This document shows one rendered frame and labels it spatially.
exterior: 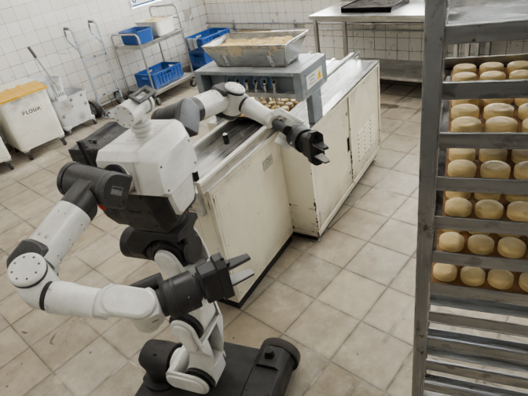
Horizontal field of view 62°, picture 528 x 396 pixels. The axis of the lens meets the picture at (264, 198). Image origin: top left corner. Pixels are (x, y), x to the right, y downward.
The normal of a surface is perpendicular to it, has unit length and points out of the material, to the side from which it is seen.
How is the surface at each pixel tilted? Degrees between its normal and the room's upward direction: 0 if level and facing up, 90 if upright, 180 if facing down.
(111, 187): 99
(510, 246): 0
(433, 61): 90
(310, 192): 90
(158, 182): 85
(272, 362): 0
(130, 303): 28
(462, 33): 90
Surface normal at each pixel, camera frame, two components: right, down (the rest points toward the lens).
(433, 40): -0.34, 0.55
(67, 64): 0.75, 0.25
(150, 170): 0.40, 0.36
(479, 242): -0.16, -0.83
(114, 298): 0.05, -0.54
